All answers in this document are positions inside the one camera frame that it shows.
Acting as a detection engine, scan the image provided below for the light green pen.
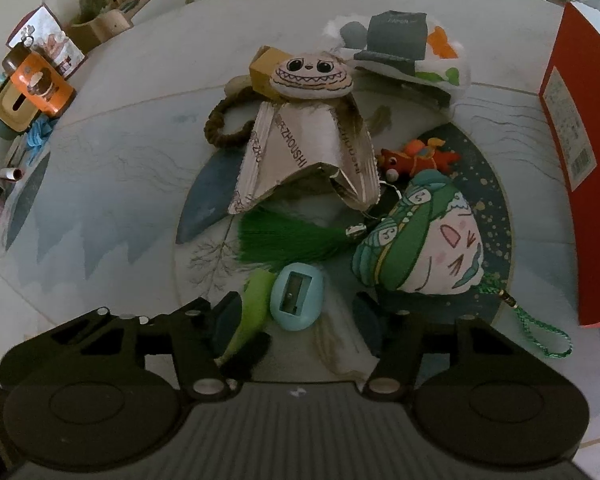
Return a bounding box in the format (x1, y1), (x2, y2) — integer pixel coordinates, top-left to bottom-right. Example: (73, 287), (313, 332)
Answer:
(215, 269), (276, 366)

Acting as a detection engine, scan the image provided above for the yellow cardboard box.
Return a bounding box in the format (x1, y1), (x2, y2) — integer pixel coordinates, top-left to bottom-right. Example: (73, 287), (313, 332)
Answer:
(250, 46), (293, 96)

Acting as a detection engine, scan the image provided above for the illustrated card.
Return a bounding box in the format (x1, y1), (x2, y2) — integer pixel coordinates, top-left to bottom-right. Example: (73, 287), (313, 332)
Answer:
(7, 5), (87, 79)

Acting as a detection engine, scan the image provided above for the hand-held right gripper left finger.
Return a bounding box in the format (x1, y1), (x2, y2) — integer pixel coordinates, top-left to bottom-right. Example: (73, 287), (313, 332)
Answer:
(45, 294), (273, 402)

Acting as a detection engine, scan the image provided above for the brown braided hair tie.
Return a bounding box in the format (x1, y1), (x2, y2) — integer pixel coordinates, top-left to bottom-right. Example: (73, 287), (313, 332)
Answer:
(204, 85), (391, 148)

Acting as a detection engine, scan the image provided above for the white printed pouch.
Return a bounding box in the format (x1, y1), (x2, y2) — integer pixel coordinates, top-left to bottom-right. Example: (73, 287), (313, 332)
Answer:
(325, 12), (473, 108)

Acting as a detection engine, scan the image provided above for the blue pencil sharpener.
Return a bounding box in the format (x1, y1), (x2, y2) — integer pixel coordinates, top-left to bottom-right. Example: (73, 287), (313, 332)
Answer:
(270, 262), (326, 332)

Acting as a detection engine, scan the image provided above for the wooden stand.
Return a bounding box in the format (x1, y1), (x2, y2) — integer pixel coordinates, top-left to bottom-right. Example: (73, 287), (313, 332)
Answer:
(69, 7), (134, 45)

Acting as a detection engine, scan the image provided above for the orange fish plush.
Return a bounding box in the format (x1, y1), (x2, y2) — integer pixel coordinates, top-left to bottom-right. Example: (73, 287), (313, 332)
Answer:
(378, 137), (463, 182)

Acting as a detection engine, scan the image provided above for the green white plush charm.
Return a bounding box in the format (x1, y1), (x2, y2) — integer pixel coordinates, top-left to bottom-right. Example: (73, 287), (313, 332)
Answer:
(352, 170), (573, 359)

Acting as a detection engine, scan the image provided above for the green tassel charm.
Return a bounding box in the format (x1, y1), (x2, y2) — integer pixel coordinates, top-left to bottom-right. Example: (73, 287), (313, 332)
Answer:
(237, 207), (367, 266)

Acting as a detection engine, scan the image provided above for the beige monster face plush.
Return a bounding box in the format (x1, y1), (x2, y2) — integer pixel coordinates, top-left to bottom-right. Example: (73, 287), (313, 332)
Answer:
(270, 51), (355, 102)

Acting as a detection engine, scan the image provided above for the grey packet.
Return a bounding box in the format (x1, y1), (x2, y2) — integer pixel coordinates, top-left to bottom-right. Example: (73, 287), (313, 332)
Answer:
(357, 10), (428, 64)

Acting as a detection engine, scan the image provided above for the silver foil packet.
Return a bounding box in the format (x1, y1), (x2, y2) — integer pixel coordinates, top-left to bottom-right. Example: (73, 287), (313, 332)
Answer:
(228, 97), (381, 216)

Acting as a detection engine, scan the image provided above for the red cardboard box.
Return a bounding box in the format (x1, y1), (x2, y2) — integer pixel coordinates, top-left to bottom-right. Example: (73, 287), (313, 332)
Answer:
(539, 1), (600, 330)

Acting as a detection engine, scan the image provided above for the orange tissue box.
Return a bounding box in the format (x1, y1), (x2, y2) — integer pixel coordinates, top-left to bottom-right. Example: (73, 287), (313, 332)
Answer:
(2, 52), (76, 116)

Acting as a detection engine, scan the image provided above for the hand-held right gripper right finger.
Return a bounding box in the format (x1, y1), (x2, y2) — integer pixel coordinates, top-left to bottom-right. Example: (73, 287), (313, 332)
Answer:
(352, 292), (548, 402)

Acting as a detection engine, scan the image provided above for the blue cloth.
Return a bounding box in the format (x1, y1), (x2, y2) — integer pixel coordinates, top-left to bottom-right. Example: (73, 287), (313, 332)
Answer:
(26, 116), (57, 152)

